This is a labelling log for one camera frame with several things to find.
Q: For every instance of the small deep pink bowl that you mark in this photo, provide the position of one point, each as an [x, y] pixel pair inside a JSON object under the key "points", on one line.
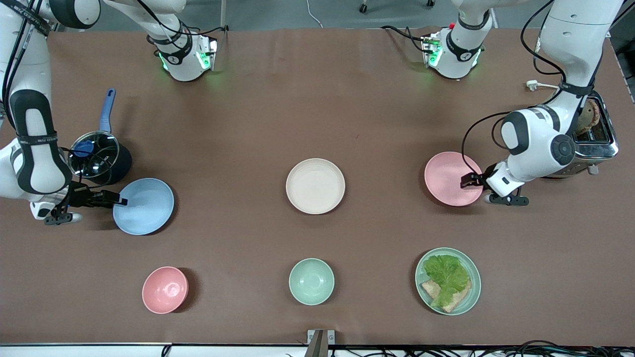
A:
{"points": [[164, 290]]}

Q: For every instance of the beige shallow bowl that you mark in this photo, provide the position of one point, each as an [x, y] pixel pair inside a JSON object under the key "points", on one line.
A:
{"points": [[315, 186]]}

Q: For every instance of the blue shallow bowl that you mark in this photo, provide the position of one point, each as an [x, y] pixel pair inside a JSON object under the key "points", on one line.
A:
{"points": [[146, 208]]}

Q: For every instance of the grey thin upright post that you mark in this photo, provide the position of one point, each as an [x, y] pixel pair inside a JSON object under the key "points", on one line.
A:
{"points": [[223, 15]]}

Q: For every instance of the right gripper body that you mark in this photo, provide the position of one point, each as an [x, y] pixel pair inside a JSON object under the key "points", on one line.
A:
{"points": [[82, 196]]}

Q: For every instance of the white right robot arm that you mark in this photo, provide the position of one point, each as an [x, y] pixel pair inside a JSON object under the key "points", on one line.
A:
{"points": [[34, 163]]}

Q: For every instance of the glass lid blue knob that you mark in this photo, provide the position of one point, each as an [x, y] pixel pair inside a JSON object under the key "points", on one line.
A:
{"points": [[101, 158]]}

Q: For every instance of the beige chrome toaster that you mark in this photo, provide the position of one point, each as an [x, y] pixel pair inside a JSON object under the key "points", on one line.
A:
{"points": [[598, 148]]}

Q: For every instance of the metal table edge bracket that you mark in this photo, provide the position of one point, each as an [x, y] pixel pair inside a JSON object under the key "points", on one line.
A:
{"points": [[320, 342]]}

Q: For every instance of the green plate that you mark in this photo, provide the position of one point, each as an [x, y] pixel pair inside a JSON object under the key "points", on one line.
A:
{"points": [[474, 287]]}

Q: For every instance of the brown toast slice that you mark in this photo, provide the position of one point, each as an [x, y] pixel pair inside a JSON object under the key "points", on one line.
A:
{"points": [[590, 116]]}

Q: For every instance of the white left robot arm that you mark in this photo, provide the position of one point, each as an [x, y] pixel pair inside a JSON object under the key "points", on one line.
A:
{"points": [[536, 139]]}

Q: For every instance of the small deep green bowl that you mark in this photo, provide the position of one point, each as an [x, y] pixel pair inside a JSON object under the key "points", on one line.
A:
{"points": [[311, 281]]}

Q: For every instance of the brown bread slice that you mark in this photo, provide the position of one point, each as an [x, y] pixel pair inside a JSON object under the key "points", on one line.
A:
{"points": [[457, 301]]}

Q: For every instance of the pink shallow bowl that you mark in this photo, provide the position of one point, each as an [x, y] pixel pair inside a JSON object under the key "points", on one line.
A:
{"points": [[446, 178]]}

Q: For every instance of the green lettuce leaf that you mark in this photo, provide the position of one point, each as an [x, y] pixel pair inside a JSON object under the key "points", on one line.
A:
{"points": [[446, 275]]}

